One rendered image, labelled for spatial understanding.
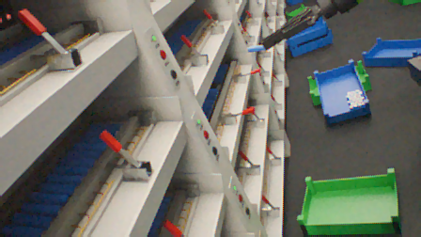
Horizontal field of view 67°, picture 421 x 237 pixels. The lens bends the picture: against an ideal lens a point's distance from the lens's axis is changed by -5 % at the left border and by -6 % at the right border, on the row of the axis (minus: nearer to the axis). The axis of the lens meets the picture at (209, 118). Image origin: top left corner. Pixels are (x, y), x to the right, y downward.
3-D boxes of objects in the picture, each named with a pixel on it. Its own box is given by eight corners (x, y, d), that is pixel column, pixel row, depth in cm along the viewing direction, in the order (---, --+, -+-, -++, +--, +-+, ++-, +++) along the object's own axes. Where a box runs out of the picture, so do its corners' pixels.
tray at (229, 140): (253, 74, 130) (251, 51, 126) (231, 178, 80) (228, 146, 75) (203, 76, 135) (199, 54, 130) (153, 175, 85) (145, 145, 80)
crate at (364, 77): (364, 72, 179) (360, 60, 176) (371, 88, 162) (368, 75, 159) (311, 88, 190) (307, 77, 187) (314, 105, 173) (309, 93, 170)
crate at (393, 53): (432, 47, 169) (430, 34, 165) (418, 66, 160) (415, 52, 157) (381, 49, 193) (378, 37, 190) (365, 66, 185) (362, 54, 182)
